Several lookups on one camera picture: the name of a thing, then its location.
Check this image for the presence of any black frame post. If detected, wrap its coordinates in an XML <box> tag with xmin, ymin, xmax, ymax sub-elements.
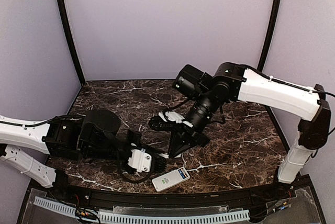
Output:
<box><xmin>257</xmin><ymin>0</ymin><xmax>281</xmax><ymax>72</ymax></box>
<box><xmin>57</xmin><ymin>0</ymin><xmax>86</xmax><ymax>86</ymax></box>

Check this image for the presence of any black front rail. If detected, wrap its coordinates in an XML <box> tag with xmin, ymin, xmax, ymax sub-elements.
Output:
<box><xmin>47</xmin><ymin>175</ymin><xmax>314</xmax><ymax>209</ymax></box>

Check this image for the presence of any small circuit board with wires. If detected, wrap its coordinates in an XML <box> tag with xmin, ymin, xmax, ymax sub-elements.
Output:
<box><xmin>75</xmin><ymin>208</ymin><xmax>96</xmax><ymax>220</ymax></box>

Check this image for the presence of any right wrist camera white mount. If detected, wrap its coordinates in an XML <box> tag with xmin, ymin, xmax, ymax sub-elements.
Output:
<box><xmin>149</xmin><ymin>111</ymin><xmax>193</xmax><ymax>131</ymax></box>

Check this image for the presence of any left black frame post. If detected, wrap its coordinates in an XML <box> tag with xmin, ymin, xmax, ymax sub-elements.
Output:
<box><xmin>57</xmin><ymin>0</ymin><xmax>86</xmax><ymax>86</ymax></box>

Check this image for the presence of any white slotted cable duct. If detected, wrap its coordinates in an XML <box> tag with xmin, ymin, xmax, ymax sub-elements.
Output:
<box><xmin>33</xmin><ymin>196</ymin><xmax>250</xmax><ymax>223</ymax></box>

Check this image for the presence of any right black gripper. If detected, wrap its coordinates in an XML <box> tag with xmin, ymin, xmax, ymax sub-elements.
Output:
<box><xmin>167</xmin><ymin>89</ymin><xmax>219</xmax><ymax>159</ymax></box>

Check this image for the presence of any right black frame post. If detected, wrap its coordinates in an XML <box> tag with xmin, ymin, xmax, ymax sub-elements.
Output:
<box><xmin>257</xmin><ymin>0</ymin><xmax>281</xmax><ymax>72</ymax></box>

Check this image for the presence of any white remote control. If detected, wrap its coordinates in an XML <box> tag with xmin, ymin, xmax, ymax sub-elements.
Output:
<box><xmin>152</xmin><ymin>167</ymin><xmax>190</xmax><ymax>192</ymax></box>

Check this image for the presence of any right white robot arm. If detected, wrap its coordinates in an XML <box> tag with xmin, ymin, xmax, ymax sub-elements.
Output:
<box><xmin>161</xmin><ymin>62</ymin><xmax>331</xmax><ymax>200</ymax></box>

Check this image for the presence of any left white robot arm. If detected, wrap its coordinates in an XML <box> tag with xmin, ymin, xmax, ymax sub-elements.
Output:
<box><xmin>1</xmin><ymin>110</ymin><xmax>152</xmax><ymax>201</ymax></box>

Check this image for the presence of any blue battery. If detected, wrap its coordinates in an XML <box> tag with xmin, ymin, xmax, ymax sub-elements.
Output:
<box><xmin>179</xmin><ymin>170</ymin><xmax>190</xmax><ymax>180</ymax></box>

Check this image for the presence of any white battery cover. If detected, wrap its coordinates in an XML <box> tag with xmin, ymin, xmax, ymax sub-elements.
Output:
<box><xmin>159</xmin><ymin>153</ymin><xmax>182</xmax><ymax>159</ymax></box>

